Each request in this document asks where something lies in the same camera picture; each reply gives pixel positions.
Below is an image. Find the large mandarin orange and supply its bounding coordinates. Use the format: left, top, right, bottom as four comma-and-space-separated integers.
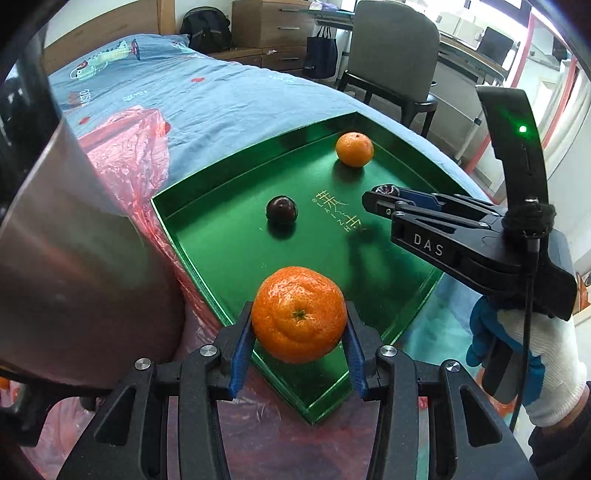
252, 266, 348, 365

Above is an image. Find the dark plum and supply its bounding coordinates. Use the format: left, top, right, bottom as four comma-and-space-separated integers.
265, 195, 299, 225

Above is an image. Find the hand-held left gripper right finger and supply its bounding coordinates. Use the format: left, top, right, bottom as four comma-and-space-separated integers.
343, 300, 539, 480

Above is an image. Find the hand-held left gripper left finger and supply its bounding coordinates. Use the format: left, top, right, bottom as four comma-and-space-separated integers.
58, 302, 256, 480

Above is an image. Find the black cable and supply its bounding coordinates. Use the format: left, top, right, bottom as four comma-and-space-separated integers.
508, 231, 541, 432

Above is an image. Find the black monitor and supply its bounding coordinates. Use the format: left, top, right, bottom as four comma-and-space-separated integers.
478, 25, 515, 65

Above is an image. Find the black tote bag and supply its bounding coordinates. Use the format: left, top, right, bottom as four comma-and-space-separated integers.
305, 25, 340, 80

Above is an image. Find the grey office chair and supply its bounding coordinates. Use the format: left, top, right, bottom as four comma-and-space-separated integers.
336, 0, 439, 139

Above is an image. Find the red plastic sheet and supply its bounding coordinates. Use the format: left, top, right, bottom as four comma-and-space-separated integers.
0, 105, 518, 480

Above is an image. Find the person's right hand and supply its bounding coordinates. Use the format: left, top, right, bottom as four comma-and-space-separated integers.
465, 295, 589, 428

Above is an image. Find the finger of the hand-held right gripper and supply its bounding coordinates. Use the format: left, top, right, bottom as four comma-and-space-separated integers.
361, 184, 507, 223
390, 209, 505, 273

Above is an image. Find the green tray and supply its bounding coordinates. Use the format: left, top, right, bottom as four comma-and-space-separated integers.
151, 110, 490, 426

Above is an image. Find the steel electric kettle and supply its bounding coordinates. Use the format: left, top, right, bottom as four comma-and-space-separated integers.
0, 28, 185, 393

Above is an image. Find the small orange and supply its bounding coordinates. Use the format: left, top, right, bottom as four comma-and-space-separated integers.
335, 131, 375, 168

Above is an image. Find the wooden drawer chest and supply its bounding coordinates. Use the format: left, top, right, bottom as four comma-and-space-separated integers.
207, 0, 356, 77

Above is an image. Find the wooden headboard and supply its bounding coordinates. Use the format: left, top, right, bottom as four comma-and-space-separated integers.
44, 0, 176, 75

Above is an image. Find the blue printed blanket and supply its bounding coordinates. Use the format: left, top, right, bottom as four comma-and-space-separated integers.
46, 34, 504, 361

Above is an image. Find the person's right forearm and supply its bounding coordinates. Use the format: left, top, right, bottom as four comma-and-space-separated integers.
526, 381, 591, 480

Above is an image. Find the white desk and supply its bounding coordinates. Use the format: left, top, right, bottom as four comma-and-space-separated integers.
434, 32, 509, 162

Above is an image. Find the black backpack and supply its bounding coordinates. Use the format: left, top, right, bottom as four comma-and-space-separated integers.
179, 7, 234, 52

